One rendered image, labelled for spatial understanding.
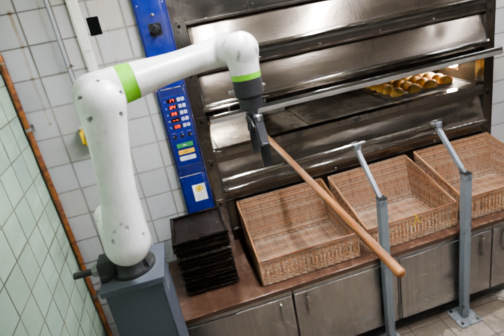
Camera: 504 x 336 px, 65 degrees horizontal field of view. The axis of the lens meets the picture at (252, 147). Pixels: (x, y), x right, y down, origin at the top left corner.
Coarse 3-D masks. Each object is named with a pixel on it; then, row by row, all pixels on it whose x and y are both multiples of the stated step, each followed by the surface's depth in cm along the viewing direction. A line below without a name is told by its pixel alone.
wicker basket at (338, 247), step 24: (288, 192) 244; (312, 192) 247; (240, 216) 237; (288, 216) 246; (312, 216) 248; (336, 216) 234; (264, 240) 242; (288, 240) 239; (312, 240) 234; (336, 240) 207; (264, 264) 202; (288, 264) 217; (312, 264) 208
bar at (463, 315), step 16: (416, 128) 212; (352, 144) 206; (368, 144) 208; (448, 144) 211; (304, 160) 202; (240, 176) 196; (368, 176) 201; (464, 176) 202; (464, 192) 205; (384, 208) 195; (464, 208) 208; (384, 224) 198; (464, 224) 212; (384, 240) 201; (464, 240) 215; (464, 256) 219; (384, 272) 209; (464, 272) 223; (384, 288) 214; (464, 288) 227; (384, 304) 220; (464, 304) 231; (464, 320) 233; (480, 320) 231
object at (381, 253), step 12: (276, 144) 216; (288, 156) 198; (300, 168) 183; (312, 180) 170; (324, 192) 158; (336, 204) 149; (348, 216) 140; (360, 228) 132; (372, 240) 125; (384, 252) 119; (396, 264) 113; (396, 276) 112
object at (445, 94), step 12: (480, 84) 259; (432, 96) 253; (444, 96) 255; (456, 96) 257; (384, 108) 248; (396, 108) 249; (408, 108) 251; (336, 120) 243; (348, 120) 243; (360, 120) 245; (288, 132) 239; (300, 132) 238; (312, 132) 240; (240, 144) 234; (216, 156) 230
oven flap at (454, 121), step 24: (384, 120) 253; (408, 120) 256; (432, 120) 259; (456, 120) 261; (480, 120) 262; (312, 144) 245; (336, 144) 247; (384, 144) 253; (240, 168) 237; (288, 168) 242; (312, 168) 242
